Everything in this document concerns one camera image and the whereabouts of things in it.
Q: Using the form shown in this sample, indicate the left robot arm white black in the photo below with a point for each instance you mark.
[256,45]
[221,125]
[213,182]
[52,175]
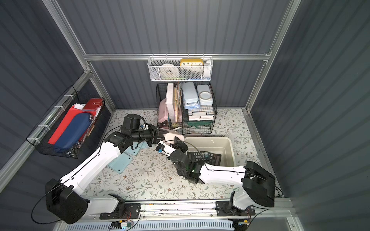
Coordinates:
[64,197]

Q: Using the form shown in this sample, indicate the small circuit board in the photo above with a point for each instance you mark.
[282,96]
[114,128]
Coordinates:
[121,225]

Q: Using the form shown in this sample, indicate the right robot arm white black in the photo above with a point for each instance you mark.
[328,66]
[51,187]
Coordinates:
[254,184]

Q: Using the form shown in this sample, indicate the yellow clock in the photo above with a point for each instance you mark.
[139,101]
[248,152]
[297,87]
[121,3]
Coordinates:
[191,62]

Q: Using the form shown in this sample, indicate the beige plastic storage box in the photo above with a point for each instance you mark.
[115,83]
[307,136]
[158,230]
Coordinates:
[216,145]

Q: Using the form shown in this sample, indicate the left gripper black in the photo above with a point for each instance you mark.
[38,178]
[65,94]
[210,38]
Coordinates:
[155,134]

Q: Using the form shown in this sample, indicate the red wallet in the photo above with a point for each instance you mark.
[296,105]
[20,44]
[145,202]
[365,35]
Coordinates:
[93,104]

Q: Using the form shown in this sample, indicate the light blue calculator lower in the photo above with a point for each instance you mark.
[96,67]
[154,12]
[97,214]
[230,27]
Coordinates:
[120,163]

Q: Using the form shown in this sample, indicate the light blue pencil case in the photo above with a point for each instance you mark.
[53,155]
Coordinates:
[190,96]

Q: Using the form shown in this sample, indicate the red folder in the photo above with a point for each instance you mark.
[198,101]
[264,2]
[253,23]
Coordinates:
[72,112]

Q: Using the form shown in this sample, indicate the light blue calculator middle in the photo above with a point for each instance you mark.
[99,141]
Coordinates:
[135,148]

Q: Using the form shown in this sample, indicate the white round tape box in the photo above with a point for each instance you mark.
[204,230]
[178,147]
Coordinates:
[205,95]

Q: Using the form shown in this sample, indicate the pink calculator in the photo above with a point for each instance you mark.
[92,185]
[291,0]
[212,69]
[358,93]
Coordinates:
[171,136]

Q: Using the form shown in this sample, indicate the navy blue pouch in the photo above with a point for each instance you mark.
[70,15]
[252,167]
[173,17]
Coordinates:
[72,134]

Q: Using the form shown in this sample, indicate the floral table mat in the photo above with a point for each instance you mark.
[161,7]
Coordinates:
[151,176]

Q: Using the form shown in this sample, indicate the white tape roll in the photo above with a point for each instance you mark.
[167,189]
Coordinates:
[169,71]

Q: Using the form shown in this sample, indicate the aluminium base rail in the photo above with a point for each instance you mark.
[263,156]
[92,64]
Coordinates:
[206,215]

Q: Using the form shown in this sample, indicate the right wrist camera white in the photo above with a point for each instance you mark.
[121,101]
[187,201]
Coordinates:
[165,149]

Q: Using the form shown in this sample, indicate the black wire side basket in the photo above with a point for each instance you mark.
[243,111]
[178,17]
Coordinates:
[90,141]

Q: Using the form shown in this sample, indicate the black calculator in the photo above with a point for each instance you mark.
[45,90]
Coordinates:
[211,158]
[198,157]

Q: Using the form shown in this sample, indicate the black wire desk organizer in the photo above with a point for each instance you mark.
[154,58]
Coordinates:
[187,125]

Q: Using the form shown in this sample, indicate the white mesh hanging basket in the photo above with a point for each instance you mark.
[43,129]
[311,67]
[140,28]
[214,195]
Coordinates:
[186,73]

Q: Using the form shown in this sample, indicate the pink case in organizer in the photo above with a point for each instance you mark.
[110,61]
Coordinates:
[163,111]

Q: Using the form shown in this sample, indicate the light blue calculator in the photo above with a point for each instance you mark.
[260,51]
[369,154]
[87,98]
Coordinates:
[120,163]
[135,148]

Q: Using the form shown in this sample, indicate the pink upright book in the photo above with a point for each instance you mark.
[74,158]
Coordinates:
[170,101]

